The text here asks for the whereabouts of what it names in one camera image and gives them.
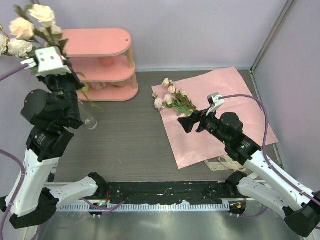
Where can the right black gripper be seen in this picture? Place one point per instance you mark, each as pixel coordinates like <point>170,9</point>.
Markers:
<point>188,122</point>

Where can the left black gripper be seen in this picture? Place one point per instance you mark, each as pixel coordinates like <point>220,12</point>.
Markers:
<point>53,78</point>

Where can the pink flower bouquet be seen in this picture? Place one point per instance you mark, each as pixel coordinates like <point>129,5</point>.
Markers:
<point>175,99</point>

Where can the cream printed ribbon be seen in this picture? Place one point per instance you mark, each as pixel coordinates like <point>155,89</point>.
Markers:
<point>225,163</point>

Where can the cream rose flower stem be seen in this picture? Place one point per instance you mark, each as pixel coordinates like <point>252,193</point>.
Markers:
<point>36,24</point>

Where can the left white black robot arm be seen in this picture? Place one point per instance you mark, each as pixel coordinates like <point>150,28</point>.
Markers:
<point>52,113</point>

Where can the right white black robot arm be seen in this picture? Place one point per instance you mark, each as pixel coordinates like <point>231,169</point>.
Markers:
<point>297,204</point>

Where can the clear glass vase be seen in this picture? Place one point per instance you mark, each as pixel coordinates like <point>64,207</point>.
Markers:
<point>87,118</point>

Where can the yellow green cup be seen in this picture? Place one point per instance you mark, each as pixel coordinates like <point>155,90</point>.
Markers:
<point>86,87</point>

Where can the pink mug on shelf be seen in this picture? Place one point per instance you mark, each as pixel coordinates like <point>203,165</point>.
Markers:
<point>98,85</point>

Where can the pink three-tier shelf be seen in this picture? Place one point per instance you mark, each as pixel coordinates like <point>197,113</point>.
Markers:
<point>86,46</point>

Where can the pink cup on shelf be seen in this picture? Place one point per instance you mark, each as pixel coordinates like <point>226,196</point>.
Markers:
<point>106,61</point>

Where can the orange patterned bowl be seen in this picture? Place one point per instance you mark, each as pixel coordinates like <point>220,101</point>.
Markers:
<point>119,84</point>

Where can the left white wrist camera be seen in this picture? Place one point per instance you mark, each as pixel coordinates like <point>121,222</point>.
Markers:
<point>47,61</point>

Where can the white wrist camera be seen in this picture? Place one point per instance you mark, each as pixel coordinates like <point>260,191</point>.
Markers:
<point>215,102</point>
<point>47,61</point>

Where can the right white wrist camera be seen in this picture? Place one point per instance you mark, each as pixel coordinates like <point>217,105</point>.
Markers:
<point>215,102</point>

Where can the aluminium frame rail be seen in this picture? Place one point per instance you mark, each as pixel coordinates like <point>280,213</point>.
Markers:
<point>94,204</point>

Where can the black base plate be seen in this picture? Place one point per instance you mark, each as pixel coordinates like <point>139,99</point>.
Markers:
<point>169,192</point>

